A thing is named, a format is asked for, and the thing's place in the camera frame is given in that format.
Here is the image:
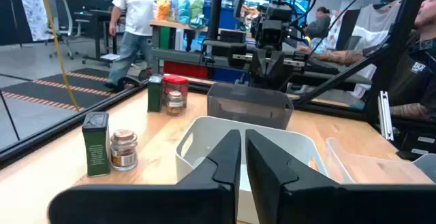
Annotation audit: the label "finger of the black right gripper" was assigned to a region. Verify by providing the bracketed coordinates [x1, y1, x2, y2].
[250, 50, 270, 89]
[269, 50, 287, 89]

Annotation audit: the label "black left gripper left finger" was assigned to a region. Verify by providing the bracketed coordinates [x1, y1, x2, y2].
[47, 129, 242, 224]

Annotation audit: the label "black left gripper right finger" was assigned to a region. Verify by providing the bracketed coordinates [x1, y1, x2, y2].
[245, 129, 436, 224]

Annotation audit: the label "green spice tin black lid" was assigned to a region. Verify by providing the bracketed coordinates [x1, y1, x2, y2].
[146, 74, 165, 113]
[81, 111, 111, 178]

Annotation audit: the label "blue storage bin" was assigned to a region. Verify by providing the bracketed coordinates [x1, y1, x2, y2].
[212, 66, 252, 84]

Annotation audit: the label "smoke grey plastic bin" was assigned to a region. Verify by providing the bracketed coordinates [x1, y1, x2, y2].
[206, 82, 295, 131]

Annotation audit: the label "red storage bin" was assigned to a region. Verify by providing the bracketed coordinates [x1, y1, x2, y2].
[163, 60, 210, 80]

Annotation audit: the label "person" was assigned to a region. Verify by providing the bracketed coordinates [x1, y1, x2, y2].
[295, 0, 436, 123]
[104, 0, 187, 92]
[304, 6, 333, 41]

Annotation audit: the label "green snack bag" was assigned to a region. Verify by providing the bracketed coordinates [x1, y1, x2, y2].
[189, 0, 206, 28]

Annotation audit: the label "red lid smoked paprika tin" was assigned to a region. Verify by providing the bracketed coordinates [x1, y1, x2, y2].
[162, 74, 190, 109]

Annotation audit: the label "white plastic bin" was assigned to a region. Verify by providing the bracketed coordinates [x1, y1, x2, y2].
[175, 116, 330, 224]

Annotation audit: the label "wooden top workbench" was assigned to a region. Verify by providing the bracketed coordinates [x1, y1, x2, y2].
[149, 18, 255, 77]

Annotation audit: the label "pale blue snack bag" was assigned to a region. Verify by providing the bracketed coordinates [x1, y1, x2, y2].
[168, 0, 181, 22]

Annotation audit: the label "orange snack bag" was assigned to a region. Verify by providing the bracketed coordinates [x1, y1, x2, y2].
[155, 0, 172, 22]

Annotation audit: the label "clear plastic bin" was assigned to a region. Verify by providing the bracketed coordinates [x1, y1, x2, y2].
[324, 137, 436, 186]

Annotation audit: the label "silver aluminium extrusion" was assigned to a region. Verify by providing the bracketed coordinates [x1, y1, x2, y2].
[377, 90, 395, 142]

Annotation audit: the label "black desk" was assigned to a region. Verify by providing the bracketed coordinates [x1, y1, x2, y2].
[73, 7, 120, 65]

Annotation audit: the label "black floor mat orange stripes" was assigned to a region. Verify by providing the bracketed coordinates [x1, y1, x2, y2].
[64, 66, 112, 83]
[0, 77, 116, 113]

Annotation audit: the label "grey office chair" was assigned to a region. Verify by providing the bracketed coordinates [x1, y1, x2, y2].
[45, 0, 90, 61]

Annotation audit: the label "floral patterned curtain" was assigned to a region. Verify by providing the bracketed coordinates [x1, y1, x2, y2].
[14, 0, 56, 42]

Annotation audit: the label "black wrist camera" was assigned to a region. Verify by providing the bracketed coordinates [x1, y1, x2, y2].
[260, 19, 290, 52]

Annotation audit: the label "yellow floor cable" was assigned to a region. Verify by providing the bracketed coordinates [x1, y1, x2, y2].
[37, 0, 82, 112]

